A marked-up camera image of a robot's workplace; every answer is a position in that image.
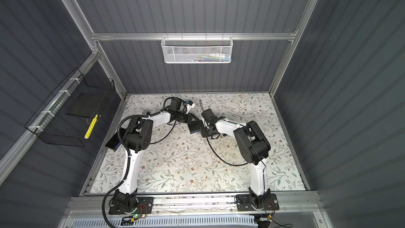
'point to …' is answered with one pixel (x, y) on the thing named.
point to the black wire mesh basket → (66, 117)
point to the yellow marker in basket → (91, 127)
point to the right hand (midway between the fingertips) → (206, 133)
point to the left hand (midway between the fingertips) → (198, 120)
